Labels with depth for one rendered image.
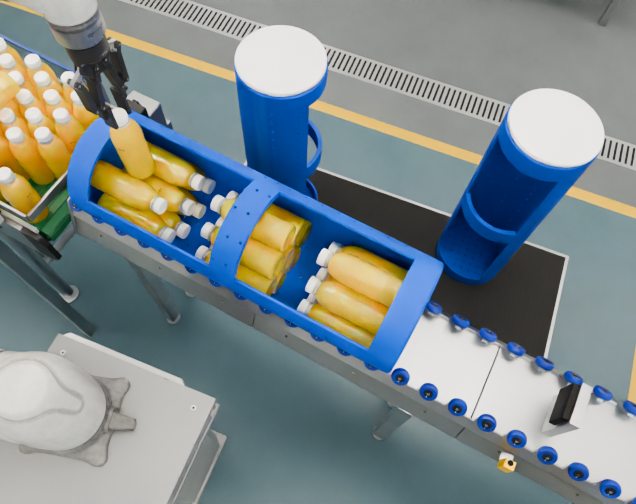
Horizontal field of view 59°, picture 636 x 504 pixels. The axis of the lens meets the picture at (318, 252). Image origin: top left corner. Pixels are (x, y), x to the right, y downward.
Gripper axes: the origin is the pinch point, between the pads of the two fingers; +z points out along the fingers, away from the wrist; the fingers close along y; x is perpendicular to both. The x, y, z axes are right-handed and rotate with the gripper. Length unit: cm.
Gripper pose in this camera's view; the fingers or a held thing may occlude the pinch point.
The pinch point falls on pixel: (114, 108)
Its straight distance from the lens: 128.4
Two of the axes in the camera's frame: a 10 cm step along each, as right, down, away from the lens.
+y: 4.8, -7.9, 3.9
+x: -8.8, -4.5, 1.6
